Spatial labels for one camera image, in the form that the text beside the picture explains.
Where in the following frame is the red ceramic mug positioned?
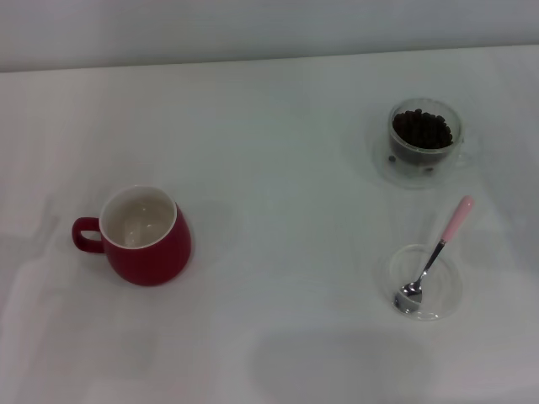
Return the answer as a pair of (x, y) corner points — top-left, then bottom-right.
(71, 183), (193, 288)

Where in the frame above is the pink handled metal spoon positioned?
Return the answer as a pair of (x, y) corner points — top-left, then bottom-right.
(393, 194), (476, 315)

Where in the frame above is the small clear glass dish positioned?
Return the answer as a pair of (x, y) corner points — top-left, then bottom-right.
(382, 242), (465, 323)

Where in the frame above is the clear glass cup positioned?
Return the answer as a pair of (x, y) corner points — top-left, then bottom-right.
(387, 97), (483, 170)

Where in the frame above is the coffee bean pile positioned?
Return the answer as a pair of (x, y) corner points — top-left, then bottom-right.
(392, 108), (455, 166)

